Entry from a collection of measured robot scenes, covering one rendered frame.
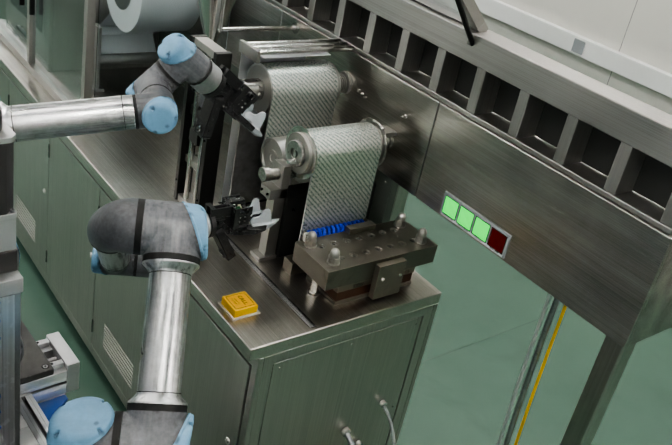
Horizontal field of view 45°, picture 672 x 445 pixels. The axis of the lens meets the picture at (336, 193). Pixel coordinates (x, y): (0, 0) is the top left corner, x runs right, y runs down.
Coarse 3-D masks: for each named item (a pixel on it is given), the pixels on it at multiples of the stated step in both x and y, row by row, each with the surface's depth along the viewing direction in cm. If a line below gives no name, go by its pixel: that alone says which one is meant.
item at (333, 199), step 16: (336, 176) 224; (352, 176) 228; (368, 176) 232; (320, 192) 223; (336, 192) 227; (352, 192) 231; (368, 192) 236; (320, 208) 227; (336, 208) 231; (352, 208) 235; (304, 224) 226; (320, 224) 230
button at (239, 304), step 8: (224, 296) 211; (232, 296) 212; (240, 296) 212; (248, 296) 213; (224, 304) 210; (232, 304) 208; (240, 304) 209; (248, 304) 210; (256, 304) 210; (232, 312) 207; (240, 312) 208; (248, 312) 209
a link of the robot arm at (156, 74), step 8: (160, 64) 180; (144, 72) 183; (152, 72) 181; (160, 72) 180; (136, 80) 182; (144, 80) 179; (152, 80) 178; (160, 80) 179; (168, 80) 180; (128, 88) 182; (136, 88) 181; (168, 88) 178; (176, 88) 184
